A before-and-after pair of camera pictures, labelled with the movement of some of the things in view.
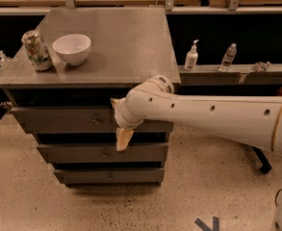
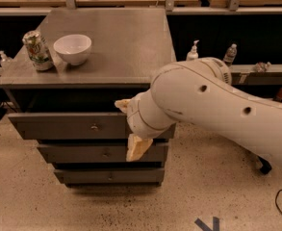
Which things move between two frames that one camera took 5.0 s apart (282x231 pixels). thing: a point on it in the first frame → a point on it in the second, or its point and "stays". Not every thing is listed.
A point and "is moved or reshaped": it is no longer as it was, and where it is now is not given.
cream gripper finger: (122, 138) → (137, 146)
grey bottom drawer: (111, 175) stays
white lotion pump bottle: (192, 57) stays
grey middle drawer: (153, 152) stays
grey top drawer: (75, 119) is moved or reshaped
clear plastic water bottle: (228, 57) stays
